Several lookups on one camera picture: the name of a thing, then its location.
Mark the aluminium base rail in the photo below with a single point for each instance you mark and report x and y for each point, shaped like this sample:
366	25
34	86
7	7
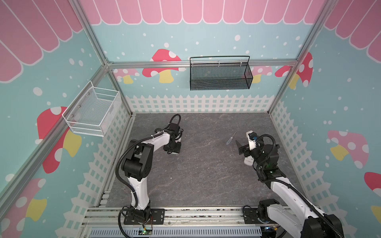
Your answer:
103	222

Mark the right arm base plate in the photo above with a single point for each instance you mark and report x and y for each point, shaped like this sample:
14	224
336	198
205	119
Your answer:
251	215

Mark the black mesh wall basket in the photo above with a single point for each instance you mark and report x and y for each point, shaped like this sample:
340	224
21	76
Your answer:
220	73

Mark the white mesh wall basket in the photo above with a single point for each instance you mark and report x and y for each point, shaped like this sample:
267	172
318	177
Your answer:
93	110

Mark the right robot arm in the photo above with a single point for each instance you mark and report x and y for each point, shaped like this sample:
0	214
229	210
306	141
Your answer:
301	219

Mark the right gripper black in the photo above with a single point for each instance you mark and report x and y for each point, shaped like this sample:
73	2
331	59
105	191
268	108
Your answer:
244	149

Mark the clear handle screwdriver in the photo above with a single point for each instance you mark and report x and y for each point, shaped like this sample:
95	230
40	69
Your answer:
230	139

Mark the white slotted cable duct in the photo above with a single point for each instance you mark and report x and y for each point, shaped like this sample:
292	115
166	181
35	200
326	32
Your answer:
196	232

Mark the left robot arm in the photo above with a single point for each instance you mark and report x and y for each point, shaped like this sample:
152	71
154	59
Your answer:
135	164

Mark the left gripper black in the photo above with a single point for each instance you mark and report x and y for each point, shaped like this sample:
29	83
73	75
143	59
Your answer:
177	149

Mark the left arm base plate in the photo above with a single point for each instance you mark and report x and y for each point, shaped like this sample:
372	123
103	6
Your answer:
154	216

